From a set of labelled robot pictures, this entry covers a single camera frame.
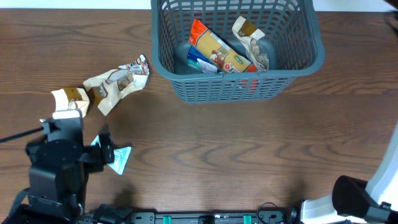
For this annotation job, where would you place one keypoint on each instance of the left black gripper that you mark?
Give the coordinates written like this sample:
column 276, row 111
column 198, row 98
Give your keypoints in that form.
column 94, row 152

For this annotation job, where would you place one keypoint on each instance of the teal flushable wipes packet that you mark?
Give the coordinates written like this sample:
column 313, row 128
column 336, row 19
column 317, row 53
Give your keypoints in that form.
column 121, row 156

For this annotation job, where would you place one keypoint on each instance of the cream snack pouch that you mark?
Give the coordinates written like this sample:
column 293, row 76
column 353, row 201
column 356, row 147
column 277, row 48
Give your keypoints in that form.
column 110, row 87
column 249, row 35
column 71, row 98

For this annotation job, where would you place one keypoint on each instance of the San Remo spaghetti packet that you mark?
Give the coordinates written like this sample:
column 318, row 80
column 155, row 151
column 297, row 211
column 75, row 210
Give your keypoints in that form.
column 217, row 51

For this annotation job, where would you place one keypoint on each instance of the grey plastic slotted basket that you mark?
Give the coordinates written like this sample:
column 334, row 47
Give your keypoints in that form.
column 292, row 40

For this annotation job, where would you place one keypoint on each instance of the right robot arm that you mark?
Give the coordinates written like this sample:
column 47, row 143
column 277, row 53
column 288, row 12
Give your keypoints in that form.
column 354, row 200

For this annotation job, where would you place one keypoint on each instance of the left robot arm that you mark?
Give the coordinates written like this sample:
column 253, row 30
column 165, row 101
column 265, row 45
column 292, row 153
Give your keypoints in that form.
column 49, row 204

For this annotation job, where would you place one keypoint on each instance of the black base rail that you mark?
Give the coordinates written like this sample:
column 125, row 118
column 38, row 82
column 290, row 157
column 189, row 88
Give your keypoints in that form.
column 268, row 212

